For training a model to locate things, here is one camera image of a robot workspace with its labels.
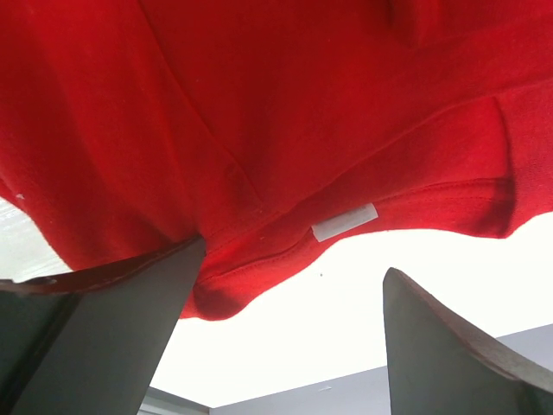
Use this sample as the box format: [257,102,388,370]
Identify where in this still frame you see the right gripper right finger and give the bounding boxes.
[383,268,552,415]

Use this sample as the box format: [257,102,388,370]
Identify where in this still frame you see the red t shirt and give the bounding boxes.
[1,1,552,321]

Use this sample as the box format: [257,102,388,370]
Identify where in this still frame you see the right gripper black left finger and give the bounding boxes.
[1,239,206,414]

